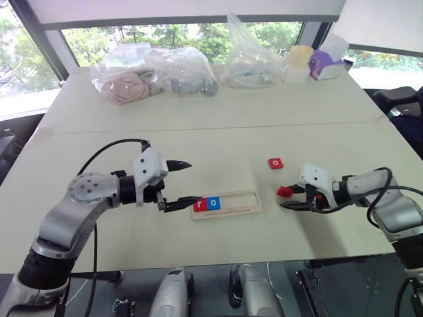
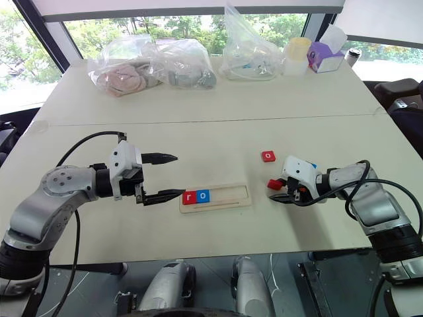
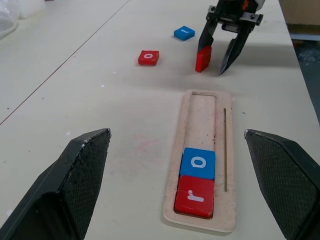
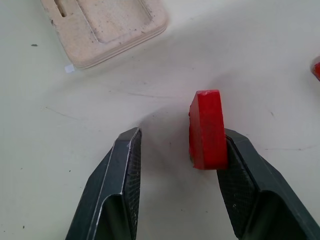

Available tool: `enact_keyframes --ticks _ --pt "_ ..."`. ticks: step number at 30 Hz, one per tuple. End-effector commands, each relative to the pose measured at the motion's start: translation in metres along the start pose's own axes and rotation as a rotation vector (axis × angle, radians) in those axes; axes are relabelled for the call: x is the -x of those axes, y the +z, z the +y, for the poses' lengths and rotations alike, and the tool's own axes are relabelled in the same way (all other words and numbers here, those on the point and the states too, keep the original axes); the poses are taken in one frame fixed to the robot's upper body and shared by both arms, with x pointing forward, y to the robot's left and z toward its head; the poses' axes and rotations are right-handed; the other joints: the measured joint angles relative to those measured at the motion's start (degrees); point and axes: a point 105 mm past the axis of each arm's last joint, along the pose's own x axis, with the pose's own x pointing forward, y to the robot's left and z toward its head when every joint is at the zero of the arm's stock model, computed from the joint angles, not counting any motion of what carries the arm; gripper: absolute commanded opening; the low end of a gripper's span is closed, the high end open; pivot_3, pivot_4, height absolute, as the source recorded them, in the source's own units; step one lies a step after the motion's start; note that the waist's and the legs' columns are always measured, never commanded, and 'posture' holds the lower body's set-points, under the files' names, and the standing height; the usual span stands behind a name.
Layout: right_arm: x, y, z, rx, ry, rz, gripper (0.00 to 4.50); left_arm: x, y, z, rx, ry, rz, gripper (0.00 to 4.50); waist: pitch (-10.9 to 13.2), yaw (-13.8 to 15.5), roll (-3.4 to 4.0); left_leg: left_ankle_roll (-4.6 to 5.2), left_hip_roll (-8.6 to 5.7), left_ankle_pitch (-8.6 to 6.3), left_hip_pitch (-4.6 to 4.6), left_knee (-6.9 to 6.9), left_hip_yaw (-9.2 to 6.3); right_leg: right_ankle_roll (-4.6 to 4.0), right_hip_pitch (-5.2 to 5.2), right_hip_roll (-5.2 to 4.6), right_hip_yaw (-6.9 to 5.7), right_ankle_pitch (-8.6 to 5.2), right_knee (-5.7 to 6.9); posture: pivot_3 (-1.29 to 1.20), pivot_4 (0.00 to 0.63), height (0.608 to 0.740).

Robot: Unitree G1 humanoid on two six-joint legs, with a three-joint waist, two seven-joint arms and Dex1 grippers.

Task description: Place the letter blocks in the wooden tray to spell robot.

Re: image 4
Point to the red letter block b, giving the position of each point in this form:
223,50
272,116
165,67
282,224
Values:
210,130

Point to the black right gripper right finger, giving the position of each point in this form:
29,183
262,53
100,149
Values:
260,200

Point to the small white paper scrap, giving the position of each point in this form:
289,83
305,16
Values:
68,69

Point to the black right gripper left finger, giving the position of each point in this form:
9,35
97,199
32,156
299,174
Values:
110,180

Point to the light wooden letter tray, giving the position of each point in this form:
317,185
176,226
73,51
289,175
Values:
105,27

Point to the red letter block o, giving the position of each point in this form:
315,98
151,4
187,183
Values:
316,68

